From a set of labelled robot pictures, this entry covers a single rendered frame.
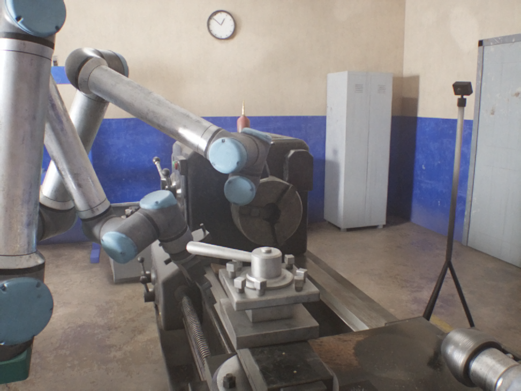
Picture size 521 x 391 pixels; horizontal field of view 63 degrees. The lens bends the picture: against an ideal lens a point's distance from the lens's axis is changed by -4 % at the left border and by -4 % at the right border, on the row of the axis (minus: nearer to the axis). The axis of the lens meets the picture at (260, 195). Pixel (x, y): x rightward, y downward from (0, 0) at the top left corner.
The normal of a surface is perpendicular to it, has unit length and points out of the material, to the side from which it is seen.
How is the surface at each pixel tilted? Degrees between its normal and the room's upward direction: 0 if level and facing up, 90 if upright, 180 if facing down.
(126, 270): 90
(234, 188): 99
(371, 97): 90
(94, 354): 0
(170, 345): 0
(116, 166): 90
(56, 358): 0
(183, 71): 90
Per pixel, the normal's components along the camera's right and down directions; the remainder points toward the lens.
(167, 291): 0.30, 0.19
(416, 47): -0.95, 0.06
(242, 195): -0.13, 0.36
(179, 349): 0.00, -0.98
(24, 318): 0.72, 0.22
